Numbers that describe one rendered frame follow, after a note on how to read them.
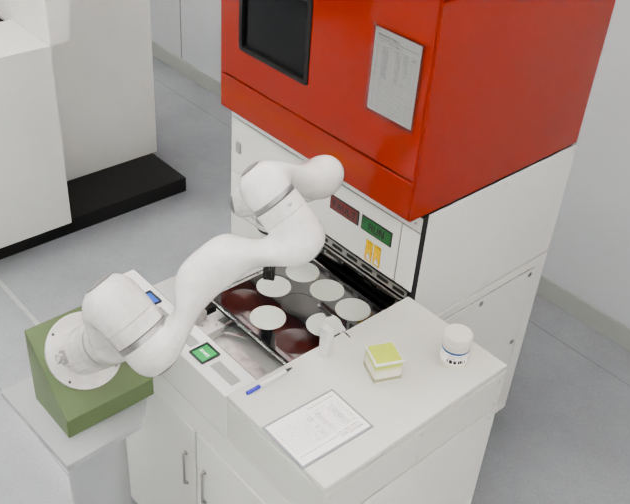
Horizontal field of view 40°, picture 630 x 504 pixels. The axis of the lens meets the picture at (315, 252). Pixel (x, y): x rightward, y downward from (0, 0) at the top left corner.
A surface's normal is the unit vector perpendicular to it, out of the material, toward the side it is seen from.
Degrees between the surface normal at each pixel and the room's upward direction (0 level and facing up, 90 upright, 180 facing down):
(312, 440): 0
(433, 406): 0
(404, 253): 90
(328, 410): 0
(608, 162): 90
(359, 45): 90
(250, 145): 90
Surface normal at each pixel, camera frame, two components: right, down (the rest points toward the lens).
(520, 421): 0.07, -0.81
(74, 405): 0.52, -0.23
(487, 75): 0.66, 0.47
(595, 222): -0.75, 0.35
